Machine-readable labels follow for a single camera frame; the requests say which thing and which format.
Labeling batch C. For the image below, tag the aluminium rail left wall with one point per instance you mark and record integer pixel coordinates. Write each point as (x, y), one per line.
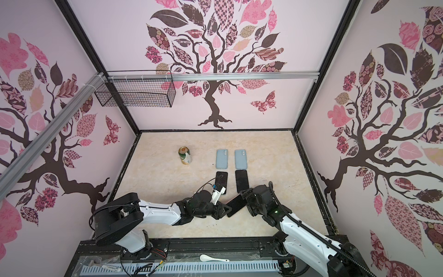
(18, 168)

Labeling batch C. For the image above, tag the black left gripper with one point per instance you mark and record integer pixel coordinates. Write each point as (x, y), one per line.
(220, 210)

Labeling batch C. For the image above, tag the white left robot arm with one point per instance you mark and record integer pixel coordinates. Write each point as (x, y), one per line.
(118, 221)

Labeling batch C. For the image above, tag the light blue case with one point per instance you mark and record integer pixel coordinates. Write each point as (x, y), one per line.
(241, 162)
(221, 159)

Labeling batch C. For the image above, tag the aluminium rail back wall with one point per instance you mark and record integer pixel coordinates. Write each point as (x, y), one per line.
(214, 76)

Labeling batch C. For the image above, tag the black wire basket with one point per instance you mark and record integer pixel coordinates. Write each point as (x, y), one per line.
(137, 88)

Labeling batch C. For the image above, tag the white slotted cable duct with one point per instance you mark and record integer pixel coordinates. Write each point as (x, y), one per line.
(176, 268)

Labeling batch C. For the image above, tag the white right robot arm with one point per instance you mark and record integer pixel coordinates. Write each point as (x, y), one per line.
(326, 256)

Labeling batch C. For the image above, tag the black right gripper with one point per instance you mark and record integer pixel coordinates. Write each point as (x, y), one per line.
(249, 199)

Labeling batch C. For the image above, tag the black phone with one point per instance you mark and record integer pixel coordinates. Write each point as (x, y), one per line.
(236, 204)

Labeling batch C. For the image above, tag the aluminium rail wall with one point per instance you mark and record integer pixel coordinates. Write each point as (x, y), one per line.
(214, 76)
(18, 168)

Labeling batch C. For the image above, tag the white plastic spoon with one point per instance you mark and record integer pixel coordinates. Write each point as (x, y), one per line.
(206, 258)

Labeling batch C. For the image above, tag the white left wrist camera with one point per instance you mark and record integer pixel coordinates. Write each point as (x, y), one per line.
(216, 195)

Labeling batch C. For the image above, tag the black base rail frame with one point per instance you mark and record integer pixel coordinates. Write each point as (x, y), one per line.
(181, 250)

